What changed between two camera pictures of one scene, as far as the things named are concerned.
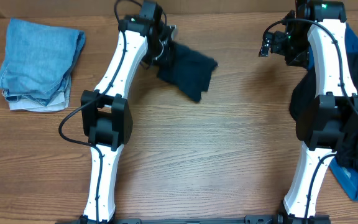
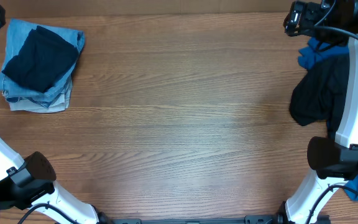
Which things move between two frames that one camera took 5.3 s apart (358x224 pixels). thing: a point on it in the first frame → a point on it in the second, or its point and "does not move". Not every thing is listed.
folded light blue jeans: [38, 61] does not move
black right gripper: [276, 42] → [295, 20]
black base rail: [270, 219] does not move
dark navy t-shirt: [187, 70] → [44, 57]
